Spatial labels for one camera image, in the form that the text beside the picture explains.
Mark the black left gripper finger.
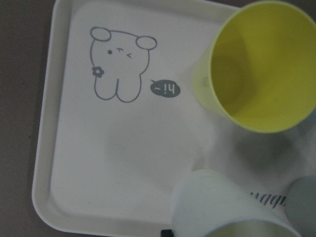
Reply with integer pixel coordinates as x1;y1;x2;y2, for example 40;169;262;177
160;229;173;237

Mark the light green plastic cup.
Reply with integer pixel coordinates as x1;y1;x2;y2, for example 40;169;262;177
171;169;299;237

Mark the yellow plastic cup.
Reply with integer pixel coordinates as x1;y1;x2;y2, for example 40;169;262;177
192;0;316;133

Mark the grey plastic cup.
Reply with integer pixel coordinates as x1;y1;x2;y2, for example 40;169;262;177
285;176;316;230

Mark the cream plastic tray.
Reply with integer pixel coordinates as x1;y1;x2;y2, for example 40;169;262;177
32;0;316;237

